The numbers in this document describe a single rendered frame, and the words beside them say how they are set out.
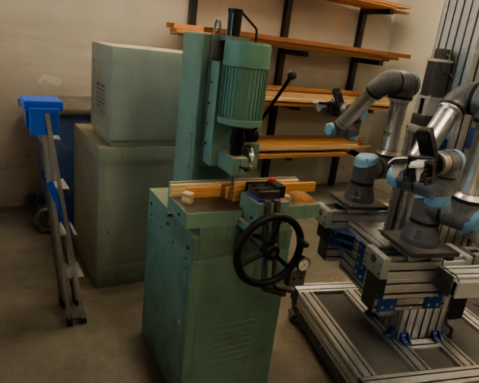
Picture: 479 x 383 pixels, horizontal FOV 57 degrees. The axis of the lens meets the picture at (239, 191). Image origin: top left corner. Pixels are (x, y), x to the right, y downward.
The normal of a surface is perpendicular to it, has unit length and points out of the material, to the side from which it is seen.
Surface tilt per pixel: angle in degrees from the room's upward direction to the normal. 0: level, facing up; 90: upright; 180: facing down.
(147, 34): 90
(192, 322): 90
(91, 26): 90
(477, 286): 90
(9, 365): 0
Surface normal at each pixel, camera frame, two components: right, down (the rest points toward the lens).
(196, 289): 0.46, 0.33
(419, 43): -0.86, 0.07
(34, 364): 0.11, -0.94
